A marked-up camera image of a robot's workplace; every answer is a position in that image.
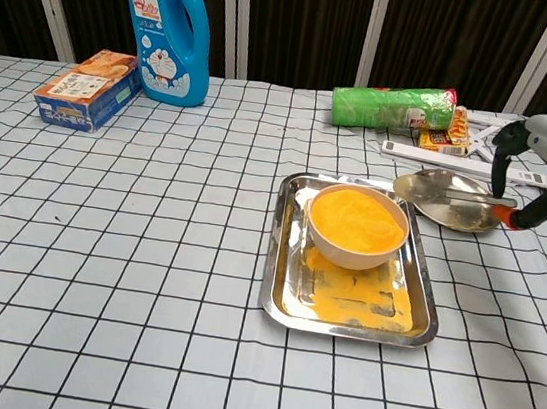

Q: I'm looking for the small metal spoon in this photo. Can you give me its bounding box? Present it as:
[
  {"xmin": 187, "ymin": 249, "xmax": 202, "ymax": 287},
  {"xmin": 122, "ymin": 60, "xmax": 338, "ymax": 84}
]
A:
[{"xmin": 390, "ymin": 168, "xmax": 521, "ymax": 217}]

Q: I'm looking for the bowl of orange powder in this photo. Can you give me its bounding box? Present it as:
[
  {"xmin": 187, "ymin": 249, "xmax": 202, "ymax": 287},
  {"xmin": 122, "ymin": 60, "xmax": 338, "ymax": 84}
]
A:
[{"xmin": 301, "ymin": 178, "xmax": 415, "ymax": 277}]

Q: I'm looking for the rectangular steel tray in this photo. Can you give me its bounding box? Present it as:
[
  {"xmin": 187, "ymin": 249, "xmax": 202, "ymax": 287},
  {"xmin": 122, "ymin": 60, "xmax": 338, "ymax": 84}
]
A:
[{"xmin": 255, "ymin": 166, "xmax": 458, "ymax": 352}]

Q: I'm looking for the checkered tablecloth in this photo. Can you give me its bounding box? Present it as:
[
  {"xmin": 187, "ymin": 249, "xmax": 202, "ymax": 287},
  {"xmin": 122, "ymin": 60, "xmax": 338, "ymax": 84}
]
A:
[{"xmin": 0, "ymin": 44, "xmax": 547, "ymax": 409}]

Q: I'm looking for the yellow snack packet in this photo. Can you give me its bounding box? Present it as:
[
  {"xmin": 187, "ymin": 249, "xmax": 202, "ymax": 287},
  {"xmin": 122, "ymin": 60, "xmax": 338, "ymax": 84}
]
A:
[{"xmin": 416, "ymin": 100, "xmax": 477, "ymax": 159}]

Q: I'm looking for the round steel plate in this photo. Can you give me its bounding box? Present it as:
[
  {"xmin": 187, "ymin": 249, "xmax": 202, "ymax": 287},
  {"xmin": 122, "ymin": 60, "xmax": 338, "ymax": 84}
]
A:
[{"xmin": 409, "ymin": 165, "xmax": 513, "ymax": 239}]

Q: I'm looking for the white folding laptop stand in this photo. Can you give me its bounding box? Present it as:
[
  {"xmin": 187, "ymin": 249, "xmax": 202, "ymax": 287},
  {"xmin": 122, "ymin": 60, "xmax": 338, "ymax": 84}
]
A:
[{"xmin": 377, "ymin": 97, "xmax": 547, "ymax": 191}]

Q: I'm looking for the green chips can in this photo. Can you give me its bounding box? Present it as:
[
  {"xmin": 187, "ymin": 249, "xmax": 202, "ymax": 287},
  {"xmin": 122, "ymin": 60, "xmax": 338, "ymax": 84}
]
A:
[{"xmin": 327, "ymin": 72, "xmax": 460, "ymax": 142}]

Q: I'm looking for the blue detergent pump bottle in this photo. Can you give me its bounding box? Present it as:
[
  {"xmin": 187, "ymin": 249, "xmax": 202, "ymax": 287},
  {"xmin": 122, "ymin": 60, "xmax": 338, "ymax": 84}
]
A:
[{"xmin": 113, "ymin": 0, "xmax": 222, "ymax": 111}]

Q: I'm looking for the orange and blue snack box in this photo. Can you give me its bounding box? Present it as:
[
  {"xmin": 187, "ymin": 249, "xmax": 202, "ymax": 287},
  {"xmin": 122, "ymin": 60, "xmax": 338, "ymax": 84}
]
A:
[{"xmin": 29, "ymin": 41, "xmax": 147, "ymax": 140}]

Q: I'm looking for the dark folding screen white frame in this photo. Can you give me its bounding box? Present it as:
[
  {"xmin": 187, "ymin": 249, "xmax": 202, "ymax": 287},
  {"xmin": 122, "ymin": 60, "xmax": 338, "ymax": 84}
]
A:
[{"xmin": 0, "ymin": 0, "xmax": 547, "ymax": 131}]

